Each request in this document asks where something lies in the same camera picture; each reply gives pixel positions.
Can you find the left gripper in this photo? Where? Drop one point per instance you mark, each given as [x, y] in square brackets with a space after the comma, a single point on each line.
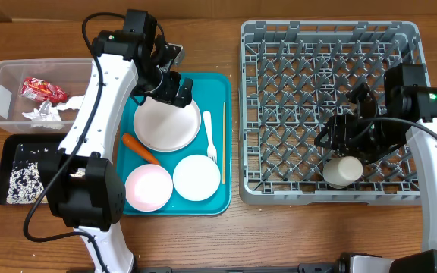
[169, 92]

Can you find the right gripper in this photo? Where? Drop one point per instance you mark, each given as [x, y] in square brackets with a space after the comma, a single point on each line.
[341, 128]

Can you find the large white plate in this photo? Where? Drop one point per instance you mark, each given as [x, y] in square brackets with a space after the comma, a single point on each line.
[166, 128]

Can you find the white cup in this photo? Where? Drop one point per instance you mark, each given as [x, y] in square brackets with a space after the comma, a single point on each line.
[342, 172]

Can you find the small white plate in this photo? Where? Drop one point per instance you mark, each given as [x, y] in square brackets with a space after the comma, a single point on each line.
[196, 177]

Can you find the pink bowl with food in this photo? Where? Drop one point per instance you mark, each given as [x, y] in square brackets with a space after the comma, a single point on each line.
[148, 188]

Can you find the white tissue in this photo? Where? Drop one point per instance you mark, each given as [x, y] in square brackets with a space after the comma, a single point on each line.
[45, 116]
[73, 103]

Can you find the red snack wrapper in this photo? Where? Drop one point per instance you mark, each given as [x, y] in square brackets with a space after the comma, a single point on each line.
[39, 90]

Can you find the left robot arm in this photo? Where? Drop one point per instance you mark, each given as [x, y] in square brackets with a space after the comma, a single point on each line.
[80, 183]

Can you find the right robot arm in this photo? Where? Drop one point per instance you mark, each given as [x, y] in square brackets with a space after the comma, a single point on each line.
[410, 120]

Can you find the grey dishwasher rack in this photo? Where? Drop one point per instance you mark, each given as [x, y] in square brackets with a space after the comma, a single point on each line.
[295, 75]

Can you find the wooden chopstick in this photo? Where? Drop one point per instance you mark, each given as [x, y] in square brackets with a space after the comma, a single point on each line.
[223, 141]

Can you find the white plastic fork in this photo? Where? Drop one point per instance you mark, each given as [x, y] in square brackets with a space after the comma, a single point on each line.
[211, 149]

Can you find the teal serving tray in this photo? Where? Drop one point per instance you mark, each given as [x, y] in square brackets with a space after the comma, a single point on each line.
[210, 91]

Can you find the orange carrot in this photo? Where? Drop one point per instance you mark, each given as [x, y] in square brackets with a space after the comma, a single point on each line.
[134, 145]

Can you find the black tray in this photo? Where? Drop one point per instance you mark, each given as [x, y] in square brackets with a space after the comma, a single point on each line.
[49, 140]

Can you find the clear plastic bin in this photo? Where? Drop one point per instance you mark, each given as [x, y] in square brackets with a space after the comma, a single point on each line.
[70, 74]

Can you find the rice and peanuts pile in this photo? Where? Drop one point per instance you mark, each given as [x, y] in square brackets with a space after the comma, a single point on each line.
[25, 184]

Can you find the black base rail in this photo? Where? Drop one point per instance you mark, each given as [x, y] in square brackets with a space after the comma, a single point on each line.
[301, 268]

